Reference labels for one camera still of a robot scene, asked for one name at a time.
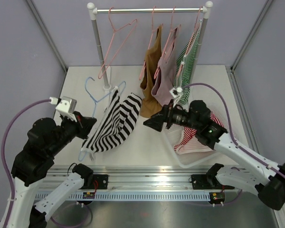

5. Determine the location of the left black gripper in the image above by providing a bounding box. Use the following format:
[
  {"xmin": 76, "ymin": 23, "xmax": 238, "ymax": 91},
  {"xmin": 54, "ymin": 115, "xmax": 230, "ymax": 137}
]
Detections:
[{"xmin": 47, "ymin": 110, "xmax": 97, "ymax": 157}]

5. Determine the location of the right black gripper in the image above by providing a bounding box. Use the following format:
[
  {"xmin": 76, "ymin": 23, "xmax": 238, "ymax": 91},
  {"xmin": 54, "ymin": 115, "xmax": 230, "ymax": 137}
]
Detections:
[{"xmin": 144, "ymin": 99, "xmax": 201, "ymax": 132}]

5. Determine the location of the brown tank top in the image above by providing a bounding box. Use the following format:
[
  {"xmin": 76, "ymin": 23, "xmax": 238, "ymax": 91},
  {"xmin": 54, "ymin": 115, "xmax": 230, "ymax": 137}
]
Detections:
[{"xmin": 140, "ymin": 25, "xmax": 162, "ymax": 118}]

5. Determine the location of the blue wire hanger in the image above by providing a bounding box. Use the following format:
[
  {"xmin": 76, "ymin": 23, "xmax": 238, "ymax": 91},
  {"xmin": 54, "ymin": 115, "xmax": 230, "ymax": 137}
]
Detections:
[{"xmin": 78, "ymin": 77, "xmax": 126, "ymax": 162}]

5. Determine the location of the black white striped tank top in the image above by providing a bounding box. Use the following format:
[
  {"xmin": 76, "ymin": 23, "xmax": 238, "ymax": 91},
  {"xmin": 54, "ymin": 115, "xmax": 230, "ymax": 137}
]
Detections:
[{"xmin": 78, "ymin": 87, "xmax": 142, "ymax": 161}]

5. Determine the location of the red striped tank top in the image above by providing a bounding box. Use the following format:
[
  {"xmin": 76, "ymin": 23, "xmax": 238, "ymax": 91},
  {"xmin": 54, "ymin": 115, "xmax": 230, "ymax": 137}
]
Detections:
[{"xmin": 173, "ymin": 111, "xmax": 228, "ymax": 155}]

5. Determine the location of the pink wire hanger brown top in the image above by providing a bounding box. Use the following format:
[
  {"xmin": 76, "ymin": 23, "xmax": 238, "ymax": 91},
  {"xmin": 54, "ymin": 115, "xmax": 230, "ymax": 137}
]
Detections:
[{"xmin": 139, "ymin": 6, "xmax": 158, "ymax": 80}]

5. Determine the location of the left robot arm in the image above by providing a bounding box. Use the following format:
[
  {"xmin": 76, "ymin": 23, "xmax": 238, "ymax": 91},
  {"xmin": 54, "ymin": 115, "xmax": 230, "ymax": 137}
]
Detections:
[{"xmin": 0, "ymin": 112, "xmax": 97, "ymax": 228}]

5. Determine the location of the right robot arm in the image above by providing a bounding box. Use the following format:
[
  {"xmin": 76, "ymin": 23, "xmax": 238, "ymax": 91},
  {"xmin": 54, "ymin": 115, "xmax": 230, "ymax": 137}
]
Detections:
[{"xmin": 143, "ymin": 100, "xmax": 285, "ymax": 210}]

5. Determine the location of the mauve pink tank top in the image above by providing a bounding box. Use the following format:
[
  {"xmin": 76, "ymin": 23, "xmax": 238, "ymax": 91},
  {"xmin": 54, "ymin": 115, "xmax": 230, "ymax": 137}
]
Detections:
[{"xmin": 151, "ymin": 25, "xmax": 181, "ymax": 106}]

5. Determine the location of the green striped tank top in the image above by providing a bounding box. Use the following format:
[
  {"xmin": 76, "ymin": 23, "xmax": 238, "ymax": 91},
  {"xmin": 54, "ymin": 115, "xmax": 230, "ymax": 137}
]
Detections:
[{"xmin": 173, "ymin": 19, "xmax": 203, "ymax": 106}]

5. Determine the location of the white plastic basket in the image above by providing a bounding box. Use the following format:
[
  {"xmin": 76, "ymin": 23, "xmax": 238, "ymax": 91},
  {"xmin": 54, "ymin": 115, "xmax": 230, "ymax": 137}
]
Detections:
[{"xmin": 161, "ymin": 123, "xmax": 219, "ymax": 169}]

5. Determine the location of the white and grey clothes rack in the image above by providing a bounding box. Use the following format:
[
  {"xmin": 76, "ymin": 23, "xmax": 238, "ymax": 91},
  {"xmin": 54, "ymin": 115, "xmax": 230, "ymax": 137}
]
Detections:
[{"xmin": 87, "ymin": 1, "xmax": 213, "ymax": 94}]

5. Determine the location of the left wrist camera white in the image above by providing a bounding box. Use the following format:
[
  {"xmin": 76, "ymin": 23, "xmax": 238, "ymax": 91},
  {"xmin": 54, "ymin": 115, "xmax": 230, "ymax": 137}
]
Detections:
[{"xmin": 56, "ymin": 96, "xmax": 77, "ymax": 122}]

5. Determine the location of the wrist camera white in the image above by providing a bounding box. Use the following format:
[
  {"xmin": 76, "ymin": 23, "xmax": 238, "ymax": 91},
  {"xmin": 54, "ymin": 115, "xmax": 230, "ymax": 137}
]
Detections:
[
  {"xmin": 170, "ymin": 87, "xmax": 183, "ymax": 107},
  {"xmin": 56, "ymin": 96, "xmax": 77, "ymax": 122}
]

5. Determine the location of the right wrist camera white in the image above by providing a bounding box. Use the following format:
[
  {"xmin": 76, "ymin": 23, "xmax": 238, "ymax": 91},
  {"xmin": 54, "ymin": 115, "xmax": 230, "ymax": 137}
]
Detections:
[{"xmin": 170, "ymin": 87, "xmax": 183, "ymax": 107}]

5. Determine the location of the pink wire hanger mauve top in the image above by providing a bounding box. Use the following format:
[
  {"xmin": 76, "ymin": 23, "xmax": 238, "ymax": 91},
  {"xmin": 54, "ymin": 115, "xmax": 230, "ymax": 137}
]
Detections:
[{"xmin": 154, "ymin": 6, "xmax": 176, "ymax": 79}]

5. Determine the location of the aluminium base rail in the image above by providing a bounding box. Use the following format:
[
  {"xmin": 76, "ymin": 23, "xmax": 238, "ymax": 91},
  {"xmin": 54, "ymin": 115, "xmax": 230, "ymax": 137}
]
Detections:
[{"xmin": 38, "ymin": 165, "xmax": 283, "ymax": 202}]

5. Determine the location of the right aluminium frame post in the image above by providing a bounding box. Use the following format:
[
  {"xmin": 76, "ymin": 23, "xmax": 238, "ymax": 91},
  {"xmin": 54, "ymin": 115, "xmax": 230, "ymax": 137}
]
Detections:
[{"xmin": 230, "ymin": 0, "xmax": 275, "ymax": 72}]

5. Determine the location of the aluminium frame post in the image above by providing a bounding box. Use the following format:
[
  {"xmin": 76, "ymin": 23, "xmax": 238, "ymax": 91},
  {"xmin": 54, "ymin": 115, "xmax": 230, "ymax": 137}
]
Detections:
[
  {"xmin": 23, "ymin": 0, "xmax": 68, "ymax": 72},
  {"xmin": 230, "ymin": 0, "xmax": 275, "ymax": 72}
]

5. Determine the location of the pink wire hanger green top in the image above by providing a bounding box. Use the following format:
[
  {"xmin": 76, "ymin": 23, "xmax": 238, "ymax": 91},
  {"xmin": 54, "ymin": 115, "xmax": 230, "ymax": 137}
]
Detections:
[{"xmin": 176, "ymin": 6, "xmax": 203, "ymax": 79}]

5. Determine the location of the left aluminium frame post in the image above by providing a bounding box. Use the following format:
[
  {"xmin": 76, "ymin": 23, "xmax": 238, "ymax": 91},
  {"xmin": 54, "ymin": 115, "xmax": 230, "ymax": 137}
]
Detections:
[{"xmin": 23, "ymin": 0, "xmax": 68, "ymax": 72}]

